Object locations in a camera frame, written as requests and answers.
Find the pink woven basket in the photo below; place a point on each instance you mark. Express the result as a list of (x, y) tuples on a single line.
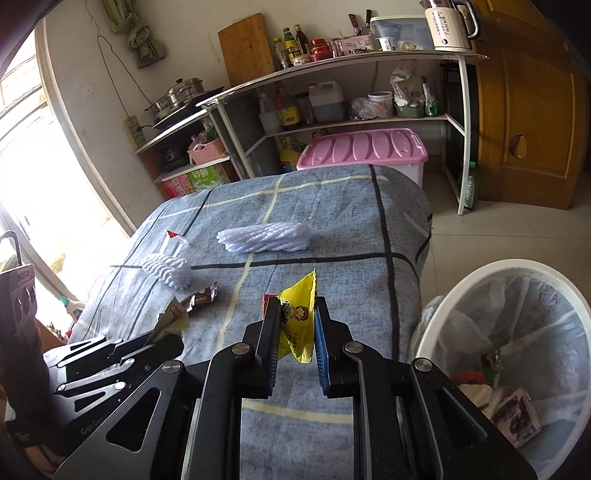
[(207, 152)]

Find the wooden door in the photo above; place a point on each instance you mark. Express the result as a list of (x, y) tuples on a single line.
[(531, 115)]

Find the white utensil holder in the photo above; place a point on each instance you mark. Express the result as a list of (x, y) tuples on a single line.
[(358, 46)]

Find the tall dark sauce bottle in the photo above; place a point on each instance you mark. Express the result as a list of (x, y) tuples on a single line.
[(302, 39)]

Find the pink carton box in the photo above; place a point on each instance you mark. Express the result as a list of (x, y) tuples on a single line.
[(178, 188)]

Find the glass jar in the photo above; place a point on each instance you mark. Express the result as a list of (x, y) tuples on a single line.
[(304, 110)]

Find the green bowl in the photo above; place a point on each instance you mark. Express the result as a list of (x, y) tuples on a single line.
[(408, 110)]

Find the assorted snack packets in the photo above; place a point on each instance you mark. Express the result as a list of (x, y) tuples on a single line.
[(207, 134)]

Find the white bottle with green label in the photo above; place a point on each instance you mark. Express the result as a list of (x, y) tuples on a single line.
[(73, 310)]

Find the green plastic bottle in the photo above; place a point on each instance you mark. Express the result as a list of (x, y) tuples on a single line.
[(471, 189)]

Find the white plastic jar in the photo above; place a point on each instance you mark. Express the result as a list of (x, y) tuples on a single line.
[(381, 104)]

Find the white power strip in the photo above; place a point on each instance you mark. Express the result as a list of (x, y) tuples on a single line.
[(133, 131)]

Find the red lidded food cup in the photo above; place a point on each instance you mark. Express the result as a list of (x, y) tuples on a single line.
[(471, 378)]

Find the brown snack wrapper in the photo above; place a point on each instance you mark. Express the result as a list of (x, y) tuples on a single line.
[(201, 299)]

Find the green labelled sauce bottle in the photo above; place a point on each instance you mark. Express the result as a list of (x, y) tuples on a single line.
[(291, 46)]

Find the green carton box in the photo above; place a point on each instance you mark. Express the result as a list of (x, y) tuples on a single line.
[(203, 177)]

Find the yellow snack packet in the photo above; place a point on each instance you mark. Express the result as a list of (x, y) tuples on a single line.
[(298, 318)]

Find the green snack bag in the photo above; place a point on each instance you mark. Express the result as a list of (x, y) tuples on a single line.
[(493, 364)]

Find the black induction cooker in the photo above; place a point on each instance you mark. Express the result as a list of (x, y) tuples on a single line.
[(184, 115)]

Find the white round trash bin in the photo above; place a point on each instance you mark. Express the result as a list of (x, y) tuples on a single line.
[(443, 314)]

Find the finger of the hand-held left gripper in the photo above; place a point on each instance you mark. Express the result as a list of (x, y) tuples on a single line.
[(101, 381), (92, 350)]

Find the clear lidded storage box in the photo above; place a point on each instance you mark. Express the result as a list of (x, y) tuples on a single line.
[(406, 30)]

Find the white plastic bottle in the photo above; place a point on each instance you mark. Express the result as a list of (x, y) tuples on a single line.
[(268, 117)]

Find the clear plastic bag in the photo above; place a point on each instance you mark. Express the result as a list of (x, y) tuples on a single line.
[(362, 110)]

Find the white electric kettle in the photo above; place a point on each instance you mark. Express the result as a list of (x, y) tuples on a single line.
[(445, 27)]

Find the steel steamer pot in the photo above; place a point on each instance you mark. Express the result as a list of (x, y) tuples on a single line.
[(182, 92)]

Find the white wide shelf unit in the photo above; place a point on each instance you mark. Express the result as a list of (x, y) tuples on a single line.
[(461, 138)]

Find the hanging olive cloth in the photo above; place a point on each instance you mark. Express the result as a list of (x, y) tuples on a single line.
[(143, 41)]

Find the dark soy sauce bottle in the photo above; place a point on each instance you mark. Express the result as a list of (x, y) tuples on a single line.
[(290, 113)]

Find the white narrow shelf unit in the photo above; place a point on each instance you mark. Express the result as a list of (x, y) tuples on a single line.
[(147, 146)]

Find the white jug with dark liquid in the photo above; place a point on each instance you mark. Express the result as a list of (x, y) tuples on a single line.
[(328, 104)]

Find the red tin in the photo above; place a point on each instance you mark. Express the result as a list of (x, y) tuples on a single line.
[(319, 50)]

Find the clear cup with red lid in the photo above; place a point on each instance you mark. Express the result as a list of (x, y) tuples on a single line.
[(174, 244)]

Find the yellow cooking oil bottle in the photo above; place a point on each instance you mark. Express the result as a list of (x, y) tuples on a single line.
[(291, 154)]

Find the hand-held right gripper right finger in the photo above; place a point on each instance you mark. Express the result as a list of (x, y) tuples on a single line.
[(323, 364)]

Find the black rice cooker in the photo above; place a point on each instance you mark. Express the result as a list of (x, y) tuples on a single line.
[(171, 157)]

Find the pale green snack wrapper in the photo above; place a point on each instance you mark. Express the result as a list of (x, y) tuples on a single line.
[(178, 321)]

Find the small white cup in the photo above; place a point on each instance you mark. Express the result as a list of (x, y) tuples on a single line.
[(388, 44)]

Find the white framed window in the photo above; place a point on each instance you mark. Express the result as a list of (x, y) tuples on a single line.
[(46, 184)]

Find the purple drink carton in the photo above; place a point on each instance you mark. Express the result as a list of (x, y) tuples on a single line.
[(515, 415)]

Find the pink lidded storage box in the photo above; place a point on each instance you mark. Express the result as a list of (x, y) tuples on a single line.
[(360, 147)]

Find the translucent bin liner bag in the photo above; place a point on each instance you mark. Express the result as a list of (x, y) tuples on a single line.
[(554, 332)]

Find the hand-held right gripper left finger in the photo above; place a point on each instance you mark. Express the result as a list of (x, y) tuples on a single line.
[(265, 360)]

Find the cream paper bag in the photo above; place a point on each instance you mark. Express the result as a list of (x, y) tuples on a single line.
[(478, 397)]

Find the white plastic bags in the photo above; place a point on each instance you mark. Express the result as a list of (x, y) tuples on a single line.
[(406, 83)]

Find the wooden cutting board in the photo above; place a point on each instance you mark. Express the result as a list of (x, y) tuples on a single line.
[(247, 46)]

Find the small brown sauce bottle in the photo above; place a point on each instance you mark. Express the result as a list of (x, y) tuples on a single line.
[(279, 55)]

